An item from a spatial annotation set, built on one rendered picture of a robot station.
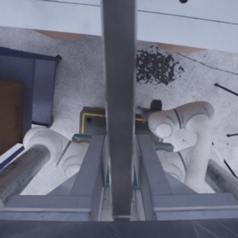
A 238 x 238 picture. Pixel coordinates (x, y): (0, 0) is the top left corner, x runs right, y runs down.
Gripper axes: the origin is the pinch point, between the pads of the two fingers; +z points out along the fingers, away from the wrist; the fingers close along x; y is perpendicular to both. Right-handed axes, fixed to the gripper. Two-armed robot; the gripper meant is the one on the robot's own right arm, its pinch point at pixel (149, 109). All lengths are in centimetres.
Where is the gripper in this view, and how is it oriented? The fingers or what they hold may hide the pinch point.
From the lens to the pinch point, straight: 108.9
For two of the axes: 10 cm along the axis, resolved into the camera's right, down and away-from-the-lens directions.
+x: 9.9, 1.0, 0.3
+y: -1.1, 9.5, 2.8
